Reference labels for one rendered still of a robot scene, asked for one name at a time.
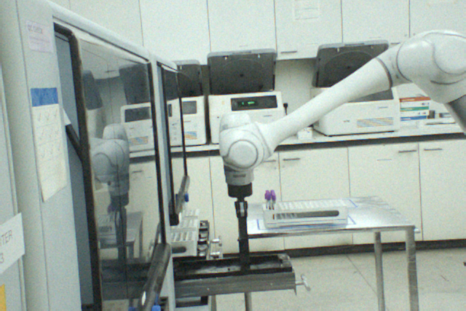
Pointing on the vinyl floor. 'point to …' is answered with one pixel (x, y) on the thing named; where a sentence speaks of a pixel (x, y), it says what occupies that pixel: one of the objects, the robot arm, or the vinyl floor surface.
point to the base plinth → (359, 248)
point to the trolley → (377, 220)
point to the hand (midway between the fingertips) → (244, 249)
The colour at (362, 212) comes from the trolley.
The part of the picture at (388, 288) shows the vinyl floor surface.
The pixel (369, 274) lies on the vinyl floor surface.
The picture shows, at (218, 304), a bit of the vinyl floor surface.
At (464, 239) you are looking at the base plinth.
